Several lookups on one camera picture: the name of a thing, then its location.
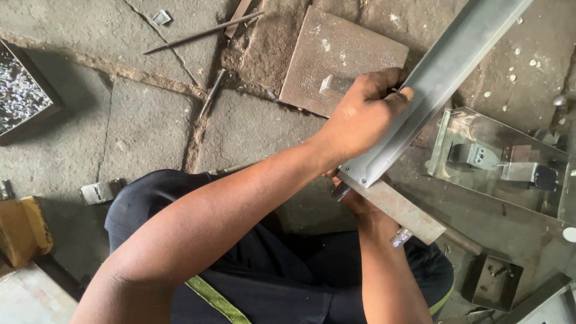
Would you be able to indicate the square rusty steel plate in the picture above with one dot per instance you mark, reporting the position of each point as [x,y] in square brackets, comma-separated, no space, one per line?
[324,49]

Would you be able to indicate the small dull metal piece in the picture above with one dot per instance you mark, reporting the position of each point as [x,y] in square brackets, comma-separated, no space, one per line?
[5,190]

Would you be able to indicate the grey bracket with two holes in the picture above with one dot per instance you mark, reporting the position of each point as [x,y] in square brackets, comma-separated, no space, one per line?
[474,156]

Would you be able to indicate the flat rusty metal strip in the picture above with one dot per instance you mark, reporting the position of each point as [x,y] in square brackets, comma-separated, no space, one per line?
[237,18]

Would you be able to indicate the grey bracket with black end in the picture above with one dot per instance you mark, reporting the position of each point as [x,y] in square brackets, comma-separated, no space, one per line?
[528,173]

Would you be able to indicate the person's right hand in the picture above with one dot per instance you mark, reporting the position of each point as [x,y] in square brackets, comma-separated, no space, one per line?
[364,213]

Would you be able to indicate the long grey sheet metal channel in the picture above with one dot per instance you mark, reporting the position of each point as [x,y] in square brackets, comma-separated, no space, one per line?
[436,81]

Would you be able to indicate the rusty rod under leg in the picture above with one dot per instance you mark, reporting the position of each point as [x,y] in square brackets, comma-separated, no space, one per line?
[236,168]

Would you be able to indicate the person's right fingers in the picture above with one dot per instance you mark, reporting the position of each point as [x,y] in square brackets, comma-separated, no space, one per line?
[334,175]

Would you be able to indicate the long thin metal rod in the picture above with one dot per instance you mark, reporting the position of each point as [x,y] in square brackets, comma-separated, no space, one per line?
[202,33]

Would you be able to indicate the dark angled metal channel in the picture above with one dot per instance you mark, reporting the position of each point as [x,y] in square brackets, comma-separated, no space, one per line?
[540,301]

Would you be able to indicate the dark navy work trousers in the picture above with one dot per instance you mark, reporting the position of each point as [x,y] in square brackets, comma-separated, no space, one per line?
[292,270]

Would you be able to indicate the short steel punch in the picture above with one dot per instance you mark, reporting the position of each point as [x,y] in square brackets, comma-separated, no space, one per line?
[212,92]

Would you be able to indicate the tray of shiny metal scraps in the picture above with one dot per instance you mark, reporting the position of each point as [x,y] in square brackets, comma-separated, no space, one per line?
[20,92]

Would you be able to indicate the small open metal box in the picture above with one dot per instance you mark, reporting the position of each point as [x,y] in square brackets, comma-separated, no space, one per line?
[492,283]

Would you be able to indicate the person's left hand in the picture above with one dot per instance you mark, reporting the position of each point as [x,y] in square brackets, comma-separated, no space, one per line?
[360,121]

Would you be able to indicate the white round disc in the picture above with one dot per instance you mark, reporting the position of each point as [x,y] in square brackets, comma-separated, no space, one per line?
[570,235]

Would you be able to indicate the rusty steel bar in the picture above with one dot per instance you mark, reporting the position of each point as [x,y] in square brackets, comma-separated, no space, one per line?
[400,209]

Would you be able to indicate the bent grey metal bracket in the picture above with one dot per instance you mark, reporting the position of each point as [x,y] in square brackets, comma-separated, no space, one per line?
[99,192]

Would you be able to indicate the small shiny metal scrap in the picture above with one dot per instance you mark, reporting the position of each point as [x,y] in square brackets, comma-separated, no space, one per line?
[161,17]

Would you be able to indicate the small grey metal block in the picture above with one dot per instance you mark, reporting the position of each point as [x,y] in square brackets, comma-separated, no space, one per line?
[335,85]

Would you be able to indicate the yellow wooden block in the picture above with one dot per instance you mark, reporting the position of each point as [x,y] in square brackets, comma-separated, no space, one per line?
[22,229]

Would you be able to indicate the pale flat board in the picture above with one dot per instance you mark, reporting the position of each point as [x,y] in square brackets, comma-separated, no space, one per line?
[31,299]

